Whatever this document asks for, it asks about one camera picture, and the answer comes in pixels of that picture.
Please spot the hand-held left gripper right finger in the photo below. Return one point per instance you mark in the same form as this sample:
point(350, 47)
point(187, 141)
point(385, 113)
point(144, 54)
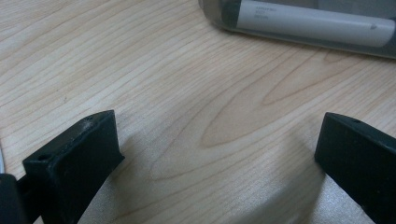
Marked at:
point(361, 168)

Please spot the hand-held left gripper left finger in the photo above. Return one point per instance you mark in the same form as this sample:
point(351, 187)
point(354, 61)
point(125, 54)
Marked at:
point(71, 174)

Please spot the dark blue cap marker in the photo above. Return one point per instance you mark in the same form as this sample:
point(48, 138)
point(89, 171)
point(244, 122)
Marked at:
point(311, 25)

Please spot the clear smoky plastic container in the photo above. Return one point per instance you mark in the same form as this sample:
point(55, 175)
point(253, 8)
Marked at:
point(208, 12)

